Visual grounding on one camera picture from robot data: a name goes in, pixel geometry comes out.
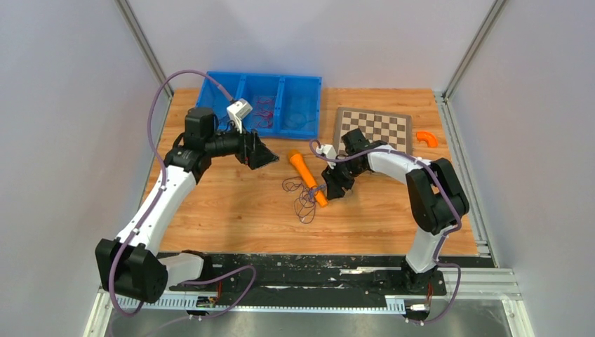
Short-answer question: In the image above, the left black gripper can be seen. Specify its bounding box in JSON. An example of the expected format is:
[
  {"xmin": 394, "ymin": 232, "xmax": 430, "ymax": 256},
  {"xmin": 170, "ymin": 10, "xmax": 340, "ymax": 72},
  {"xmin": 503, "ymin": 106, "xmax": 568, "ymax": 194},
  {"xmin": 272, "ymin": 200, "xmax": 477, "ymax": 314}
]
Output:
[{"xmin": 204, "ymin": 116, "xmax": 279, "ymax": 169}]

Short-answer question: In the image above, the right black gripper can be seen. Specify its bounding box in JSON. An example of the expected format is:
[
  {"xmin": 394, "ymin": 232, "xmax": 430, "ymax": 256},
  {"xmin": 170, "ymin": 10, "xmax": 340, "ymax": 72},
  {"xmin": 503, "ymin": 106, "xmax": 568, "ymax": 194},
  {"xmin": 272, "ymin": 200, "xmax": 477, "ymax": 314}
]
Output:
[{"xmin": 321, "ymin": 158, "xmax": 366, "ymax": 201}]

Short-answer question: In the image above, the red thin wire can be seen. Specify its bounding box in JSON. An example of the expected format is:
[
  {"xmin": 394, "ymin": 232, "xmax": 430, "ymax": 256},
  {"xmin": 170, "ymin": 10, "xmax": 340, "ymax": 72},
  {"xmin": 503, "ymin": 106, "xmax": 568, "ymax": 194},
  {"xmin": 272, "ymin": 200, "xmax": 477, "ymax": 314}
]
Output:
[{"xmin": 250, "ymin": 95, "xmax": 279, "ymax": 131}]

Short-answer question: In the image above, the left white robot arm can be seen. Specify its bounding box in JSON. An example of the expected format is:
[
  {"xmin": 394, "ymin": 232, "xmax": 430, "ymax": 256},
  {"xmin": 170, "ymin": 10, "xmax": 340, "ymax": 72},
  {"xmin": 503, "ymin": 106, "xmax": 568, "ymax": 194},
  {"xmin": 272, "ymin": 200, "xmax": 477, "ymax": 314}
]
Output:
[{"xmin": 95, "ymin": 101, "xmax": 279, "ymax": 304}]

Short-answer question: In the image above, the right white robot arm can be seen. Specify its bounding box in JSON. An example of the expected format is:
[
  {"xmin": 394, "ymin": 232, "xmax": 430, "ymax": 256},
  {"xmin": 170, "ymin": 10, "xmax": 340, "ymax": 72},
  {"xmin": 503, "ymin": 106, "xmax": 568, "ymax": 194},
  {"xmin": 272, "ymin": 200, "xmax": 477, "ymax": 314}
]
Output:
[{"xmin": 309, "ymin": 129, "xmax": 470, "ymax": 293}]

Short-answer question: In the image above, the wooden chessboard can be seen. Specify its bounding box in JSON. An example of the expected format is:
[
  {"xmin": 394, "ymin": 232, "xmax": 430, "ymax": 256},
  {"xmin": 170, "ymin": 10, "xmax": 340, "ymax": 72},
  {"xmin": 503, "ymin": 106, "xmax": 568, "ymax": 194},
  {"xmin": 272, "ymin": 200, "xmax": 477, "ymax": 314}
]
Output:
[{"xmin": 333, "ymin": 107, "xmax": 413, "ymax": 155}]

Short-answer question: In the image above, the orange curved plastic piece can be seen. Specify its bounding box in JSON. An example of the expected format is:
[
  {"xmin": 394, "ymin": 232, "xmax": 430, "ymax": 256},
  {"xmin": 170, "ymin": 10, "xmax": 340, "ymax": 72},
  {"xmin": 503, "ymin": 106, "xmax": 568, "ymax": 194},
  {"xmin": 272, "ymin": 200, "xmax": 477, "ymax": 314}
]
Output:
[{"xmin": 415, "ymin": 131, "xmax": 439, "ymax": 148}]

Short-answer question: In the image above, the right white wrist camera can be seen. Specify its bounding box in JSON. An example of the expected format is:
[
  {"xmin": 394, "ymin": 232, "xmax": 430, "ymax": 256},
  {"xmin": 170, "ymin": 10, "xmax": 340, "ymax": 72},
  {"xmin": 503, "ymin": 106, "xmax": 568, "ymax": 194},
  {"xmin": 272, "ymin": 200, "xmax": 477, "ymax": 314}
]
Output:
[{"xmin": 316, "ymin": 144, "xmax": 337, "ymax": 166}]

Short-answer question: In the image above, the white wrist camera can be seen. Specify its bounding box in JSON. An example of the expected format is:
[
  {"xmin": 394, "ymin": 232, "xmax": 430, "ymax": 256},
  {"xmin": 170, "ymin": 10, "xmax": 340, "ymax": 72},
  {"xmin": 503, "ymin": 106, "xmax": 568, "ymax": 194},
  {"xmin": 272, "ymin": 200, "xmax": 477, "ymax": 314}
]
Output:
[
  {"xmin": 316, "ymin": 144, "xmax": 337, "ymax": 166},
  {"xmin": 227, "ymin": 98, "xmax": 253, "ymax": 133}
]

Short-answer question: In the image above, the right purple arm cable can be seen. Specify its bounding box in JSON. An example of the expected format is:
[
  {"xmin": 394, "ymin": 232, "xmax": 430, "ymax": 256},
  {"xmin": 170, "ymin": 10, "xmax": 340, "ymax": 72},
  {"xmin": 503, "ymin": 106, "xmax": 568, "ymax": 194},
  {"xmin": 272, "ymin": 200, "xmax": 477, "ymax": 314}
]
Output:
[{"xmin": 309, "ymin": 139, "xmax": 462, "ymax": 326}]

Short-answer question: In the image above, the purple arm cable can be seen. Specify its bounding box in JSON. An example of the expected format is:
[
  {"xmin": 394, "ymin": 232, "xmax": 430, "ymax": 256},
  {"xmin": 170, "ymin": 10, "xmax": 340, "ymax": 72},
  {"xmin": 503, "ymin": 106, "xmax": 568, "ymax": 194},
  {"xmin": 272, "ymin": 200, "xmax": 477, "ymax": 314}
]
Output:
[
  {"xmin": 309, "ymin": 139, "xmax": 462, "ymax": 326},
  {"xmin": 107, "ymin": 70, "xmax": 258, "ymax": 326}
]

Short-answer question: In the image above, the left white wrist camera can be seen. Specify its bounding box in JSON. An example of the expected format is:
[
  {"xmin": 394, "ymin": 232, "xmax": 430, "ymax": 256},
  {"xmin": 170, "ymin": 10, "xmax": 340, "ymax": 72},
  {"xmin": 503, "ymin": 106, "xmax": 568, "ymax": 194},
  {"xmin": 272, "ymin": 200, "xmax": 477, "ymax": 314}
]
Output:
[{"xmin": 227, "ymin": 98, "xmax": 253, "ymax": 133}]

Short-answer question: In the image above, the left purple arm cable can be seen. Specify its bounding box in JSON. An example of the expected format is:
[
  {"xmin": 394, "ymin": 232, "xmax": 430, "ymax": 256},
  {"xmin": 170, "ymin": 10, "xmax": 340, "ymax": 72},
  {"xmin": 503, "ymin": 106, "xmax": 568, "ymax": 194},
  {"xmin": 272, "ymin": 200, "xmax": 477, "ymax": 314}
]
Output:
[{"xmin": 107, "ymin": 70, "xmax": 258, "ymax": 326}]

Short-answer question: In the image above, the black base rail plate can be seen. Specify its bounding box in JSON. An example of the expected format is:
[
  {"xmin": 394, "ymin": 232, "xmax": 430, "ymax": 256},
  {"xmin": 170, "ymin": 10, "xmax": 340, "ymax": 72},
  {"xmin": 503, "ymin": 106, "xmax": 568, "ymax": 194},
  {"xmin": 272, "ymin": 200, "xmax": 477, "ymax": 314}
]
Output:
[{"xmin": 197, "ymin": 253, "xmax": 447, "ymax": 310}]

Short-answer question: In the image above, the left aluminium frame post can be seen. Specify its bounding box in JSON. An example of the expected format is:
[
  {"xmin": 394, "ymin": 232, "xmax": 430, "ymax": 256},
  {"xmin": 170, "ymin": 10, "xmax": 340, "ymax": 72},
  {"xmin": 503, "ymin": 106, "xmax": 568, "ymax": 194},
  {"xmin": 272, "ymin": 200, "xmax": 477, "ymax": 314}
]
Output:
[{"xmin": 114, "ymin": 0, "xmax": 167, "ymax": 84}]

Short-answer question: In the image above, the aluminium frame post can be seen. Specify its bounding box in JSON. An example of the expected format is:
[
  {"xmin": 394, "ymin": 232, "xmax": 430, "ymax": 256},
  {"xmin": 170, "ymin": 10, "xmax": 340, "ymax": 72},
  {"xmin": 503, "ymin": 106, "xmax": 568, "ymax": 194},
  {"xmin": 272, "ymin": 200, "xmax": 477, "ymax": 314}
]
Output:
[
  {"xmin": 114, "ymin": 0, "xmax": 167, "ymax": 84},
  {"xmin": 442, "ymin": 0, "xmax": 508, "ymax": 102}
]

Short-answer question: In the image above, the right aluminium frame post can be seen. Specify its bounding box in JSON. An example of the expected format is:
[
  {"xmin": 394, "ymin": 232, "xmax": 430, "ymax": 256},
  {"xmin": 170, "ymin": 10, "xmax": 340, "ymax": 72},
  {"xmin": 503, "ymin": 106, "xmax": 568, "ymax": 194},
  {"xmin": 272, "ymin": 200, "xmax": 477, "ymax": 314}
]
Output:
[{"xmin": 442, "ymin": 0, "xmax": 508, "ymax": 102}]

